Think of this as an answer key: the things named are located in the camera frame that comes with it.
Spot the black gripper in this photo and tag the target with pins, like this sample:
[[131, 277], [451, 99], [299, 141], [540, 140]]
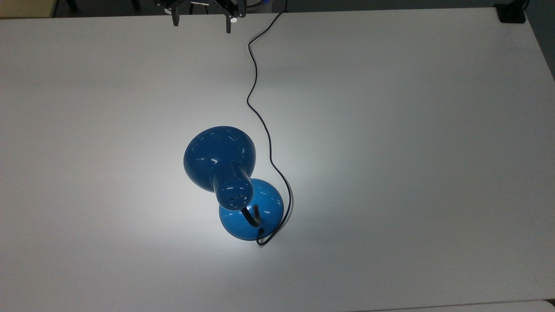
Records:
[[204, 3]]

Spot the blue desk lamp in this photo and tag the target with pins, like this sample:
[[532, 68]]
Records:
[[232, 182]]

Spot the black table corner clamp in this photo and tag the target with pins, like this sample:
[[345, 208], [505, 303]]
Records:
[[510, 13]]

